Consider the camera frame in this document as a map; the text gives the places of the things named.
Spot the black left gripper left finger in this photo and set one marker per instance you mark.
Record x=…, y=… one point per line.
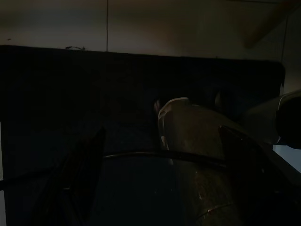
x=77, y=174

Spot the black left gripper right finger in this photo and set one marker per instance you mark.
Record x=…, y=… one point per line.
x=254, y=179

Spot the clear bottle white cap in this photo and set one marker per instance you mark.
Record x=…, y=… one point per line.
x=188, y=131
x=256, y=117

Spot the black foam puzzle mat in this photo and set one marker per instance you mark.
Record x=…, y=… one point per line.
x=70, y=82

